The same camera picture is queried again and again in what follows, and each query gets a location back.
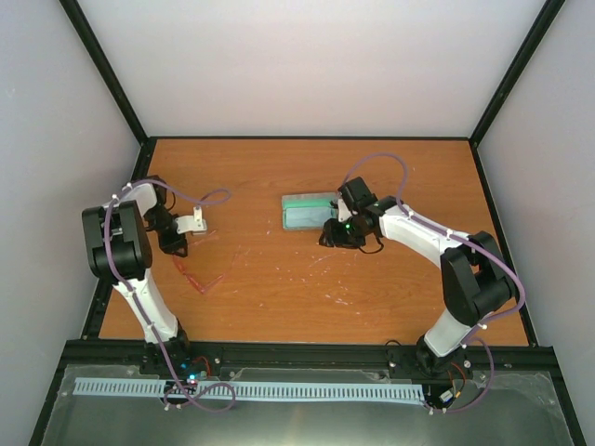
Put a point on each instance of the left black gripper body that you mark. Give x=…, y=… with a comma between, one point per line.
x=164, y=239

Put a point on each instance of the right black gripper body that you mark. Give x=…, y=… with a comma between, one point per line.
x=350, y=235

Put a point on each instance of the red transparent sunglasses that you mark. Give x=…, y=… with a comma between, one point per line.
x=211, y=268

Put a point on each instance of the grey felt glasses case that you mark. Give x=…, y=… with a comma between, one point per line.
x=320, y=199

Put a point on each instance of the light blue cleaning cloth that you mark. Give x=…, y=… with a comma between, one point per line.
x=306, y=218

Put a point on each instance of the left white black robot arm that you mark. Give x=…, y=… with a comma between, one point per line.
x=119, y=251

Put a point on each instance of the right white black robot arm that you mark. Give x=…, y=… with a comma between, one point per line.
x=476, y=281

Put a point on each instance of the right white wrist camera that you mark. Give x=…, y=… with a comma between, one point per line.
x=343, y=212

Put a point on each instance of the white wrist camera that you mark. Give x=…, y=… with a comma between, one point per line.
x=193, y=223
x=343, y=212

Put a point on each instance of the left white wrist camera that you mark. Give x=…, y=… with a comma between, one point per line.
x=193, y=223

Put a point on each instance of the black aluminium frame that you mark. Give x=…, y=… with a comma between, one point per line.
x=92, y=351

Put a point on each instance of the light blue slotted cable duct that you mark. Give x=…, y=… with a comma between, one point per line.
x=253, y=391

